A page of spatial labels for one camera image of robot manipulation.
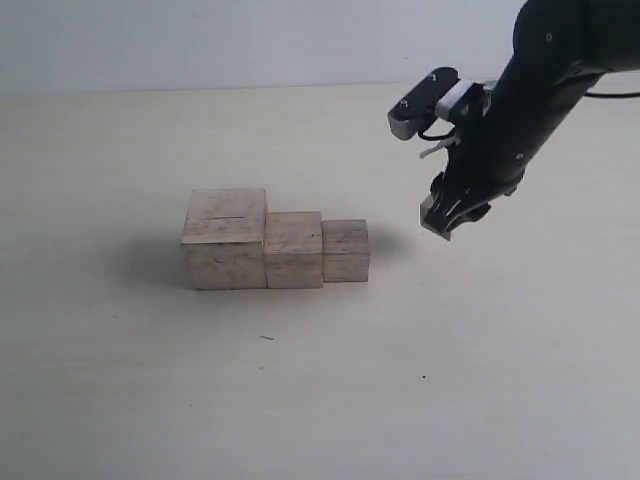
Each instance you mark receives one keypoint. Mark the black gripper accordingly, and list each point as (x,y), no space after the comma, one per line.
(486,163)

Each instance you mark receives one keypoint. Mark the smallest wooden cube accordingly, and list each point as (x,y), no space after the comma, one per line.
(432,220)

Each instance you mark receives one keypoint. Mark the third largest wooden cube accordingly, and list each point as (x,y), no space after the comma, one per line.
(346,251)

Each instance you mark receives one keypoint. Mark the second largest wooden cube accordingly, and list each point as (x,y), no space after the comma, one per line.
(293,250)

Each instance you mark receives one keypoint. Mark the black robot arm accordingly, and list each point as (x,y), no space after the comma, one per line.
(561,49)

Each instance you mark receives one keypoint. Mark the white cable tie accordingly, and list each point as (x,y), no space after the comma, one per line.
(443,144)

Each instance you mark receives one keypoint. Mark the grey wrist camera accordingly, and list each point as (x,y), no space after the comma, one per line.
(441,95)

